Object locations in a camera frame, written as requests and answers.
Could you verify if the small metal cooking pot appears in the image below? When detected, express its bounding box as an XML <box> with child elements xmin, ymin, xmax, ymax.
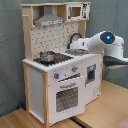
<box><xmin>40</xmin><ymin>51</ymin><xmax>55</xmax><ymax>62</ymax></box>

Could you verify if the black toy faucet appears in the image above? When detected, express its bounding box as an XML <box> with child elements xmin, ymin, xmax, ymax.
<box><xmin>67</xmin><ymin>33</ymin><xmax>82</xmax><ymax>49</ymax></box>

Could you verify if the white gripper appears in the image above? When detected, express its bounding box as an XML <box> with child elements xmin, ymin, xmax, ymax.
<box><xmin>70</xmin><ymin>38</ymin><xmax>89</xmax><ymax>50</ymax></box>

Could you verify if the toy microwave with door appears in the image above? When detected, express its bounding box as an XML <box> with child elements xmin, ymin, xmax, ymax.
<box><xmin>67</xmin><ymin>3</ymin><xmax>90</xmax><ymax>21</ymax></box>

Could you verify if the white oven door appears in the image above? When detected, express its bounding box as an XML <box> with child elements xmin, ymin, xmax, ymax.
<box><xmin>49</xmin><ymin>77</ymin><xmax>85</xmax><ymax>124</ymax></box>

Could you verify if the black toy stovetop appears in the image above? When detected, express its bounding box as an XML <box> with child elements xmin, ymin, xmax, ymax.
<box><xmin>34</xmin><ymin>53</ymin><xmax>71</xmax><ymax>66</ymax></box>

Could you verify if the right red stove knob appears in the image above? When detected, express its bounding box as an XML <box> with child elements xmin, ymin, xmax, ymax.
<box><xmin>72</xmin><ymin>66</ymin><xmax>78</xmax><ymax>72</ymax></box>

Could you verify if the left red stove knob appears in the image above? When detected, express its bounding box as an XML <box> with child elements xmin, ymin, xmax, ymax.
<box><xmin>54</xmin><ymin>73</ymin><xmax>60</xmax><ymax>79</ymax></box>

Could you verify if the white cabinet door with dispenser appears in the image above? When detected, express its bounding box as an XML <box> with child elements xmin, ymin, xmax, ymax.
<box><xmin>82</xmin><ymin>54</ymin><xmax>102</xmax><ymax>104</ymax></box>

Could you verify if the red stove knob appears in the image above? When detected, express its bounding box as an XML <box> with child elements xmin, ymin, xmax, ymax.
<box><xmin>72</xmin><ymin>66</ymin><xmax>78</xmax><ymax>72</ymax></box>
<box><xmin>54</xmin><ymin>73</ymin><xmax>60</xmax><ymax>79</ymax></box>

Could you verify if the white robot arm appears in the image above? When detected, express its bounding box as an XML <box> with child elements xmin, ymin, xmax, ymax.
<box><xmin>69</xmin><ymin>31</ymin><xmax>128</xmax><ymax>69</ymax></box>

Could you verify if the wooden toy kitchen unit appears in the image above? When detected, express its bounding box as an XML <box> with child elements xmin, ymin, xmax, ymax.
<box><xmin>22</xmin><ymin>2</ymin><xmax>102</xmax><ymax>127</ymax></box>

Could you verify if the grey toy sink basin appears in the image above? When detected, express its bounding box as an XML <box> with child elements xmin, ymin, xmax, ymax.
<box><xmin>65</xmin><ymin>49</ymin><xmax>86</xmax><ymax>56</ymax></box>

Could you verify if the grey range hood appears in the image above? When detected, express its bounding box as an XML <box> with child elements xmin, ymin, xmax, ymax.
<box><xmin>35</xmin><ymin>6</ymin><xmax>64</xmax><ymax>27</ymax></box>

